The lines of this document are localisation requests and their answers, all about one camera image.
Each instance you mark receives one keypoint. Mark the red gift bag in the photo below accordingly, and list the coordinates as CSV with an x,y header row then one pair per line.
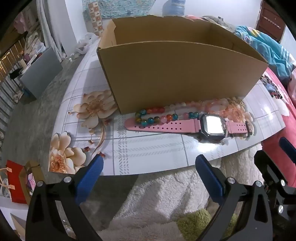
x,y
13,185

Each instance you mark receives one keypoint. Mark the white fluffy rug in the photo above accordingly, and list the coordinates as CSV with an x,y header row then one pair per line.
x,y
157,197

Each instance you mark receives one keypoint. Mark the brown wooden door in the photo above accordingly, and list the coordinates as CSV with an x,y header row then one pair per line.
x,y
268,23

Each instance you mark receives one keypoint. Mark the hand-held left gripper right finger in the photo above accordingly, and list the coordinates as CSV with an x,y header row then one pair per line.
x,y
209,178

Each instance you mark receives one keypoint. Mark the green fluffy rug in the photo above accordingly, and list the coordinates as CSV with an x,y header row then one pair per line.
x,y
194,224

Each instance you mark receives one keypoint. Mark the blue water jug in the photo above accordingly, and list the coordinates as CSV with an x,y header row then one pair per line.
x,y
173,8

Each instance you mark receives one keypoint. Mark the grey panel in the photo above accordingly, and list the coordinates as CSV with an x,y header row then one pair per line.
x,y
39,71

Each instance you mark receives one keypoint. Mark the white plastic bag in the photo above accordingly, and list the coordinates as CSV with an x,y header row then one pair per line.
x,y
86,39

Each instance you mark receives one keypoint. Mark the grey brown cloth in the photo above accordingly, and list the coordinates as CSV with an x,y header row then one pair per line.
x,y
215,20

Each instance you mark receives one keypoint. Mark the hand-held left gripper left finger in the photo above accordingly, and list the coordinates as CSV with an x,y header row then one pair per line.
x,y
89,178

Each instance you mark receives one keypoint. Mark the pink hanging garment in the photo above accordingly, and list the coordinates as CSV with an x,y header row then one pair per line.
x,y
20,20

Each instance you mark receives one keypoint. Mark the teal patterned cloth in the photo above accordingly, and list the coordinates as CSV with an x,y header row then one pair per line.
x,y
115,9

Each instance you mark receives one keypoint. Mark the teal blanket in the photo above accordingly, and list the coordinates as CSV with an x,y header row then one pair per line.
x,y
266,44

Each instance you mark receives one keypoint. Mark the small open cardboard box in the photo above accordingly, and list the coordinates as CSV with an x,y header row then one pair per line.
x,y
34,172

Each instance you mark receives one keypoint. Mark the brown cardboard box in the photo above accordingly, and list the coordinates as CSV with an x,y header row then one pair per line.
x,y
173,74

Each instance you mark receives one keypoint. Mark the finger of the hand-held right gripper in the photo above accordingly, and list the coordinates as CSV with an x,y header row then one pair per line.
x,y
266,162
286,147

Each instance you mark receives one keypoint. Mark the white curtain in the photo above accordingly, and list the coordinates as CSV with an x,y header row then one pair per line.
x,y
49,30

